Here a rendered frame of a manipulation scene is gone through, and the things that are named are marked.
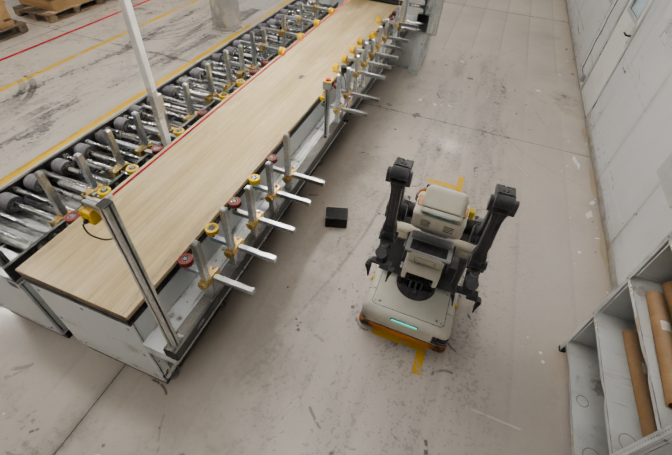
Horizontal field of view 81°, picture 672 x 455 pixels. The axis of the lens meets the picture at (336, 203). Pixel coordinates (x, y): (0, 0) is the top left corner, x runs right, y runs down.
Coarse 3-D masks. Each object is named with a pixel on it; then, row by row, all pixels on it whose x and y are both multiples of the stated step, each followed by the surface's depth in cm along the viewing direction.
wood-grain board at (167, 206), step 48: (288, 48) 421; (336, 48) 427; (240, 96) 342; (288, 96) 346; (192, 144) 288; (240, 144) 291; (144, 192) 249; (192, 192) 251; (96, 240) 219; (144, 240) 221; (192, 240) 223; (96, 288) 197
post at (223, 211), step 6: (222, 210) 205; (222, 216) 208; (228, 216) 211; (222, 222) 212; (228, 222) 213; (228, 228) 215; (228, 234) 217; (228, 240) 221; (228, 246) 226; (234, 246) 228; (234, 258) 233
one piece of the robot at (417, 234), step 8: (416, 232) 211; (424, 232) 209; (408, 240) 213; (416, 240) 213; (424, 240) 213; (432, 240) 210; (440, 240) 208; (448, 240) 206; (408, 248) 209; (416, 248) 209; (424, 248) 209; (432, 248) 210; (440, 248) 210; (448, 248) 210; (432, 256) 206; (440, 256) 206; (448, 256) 206; (448, 264) 207
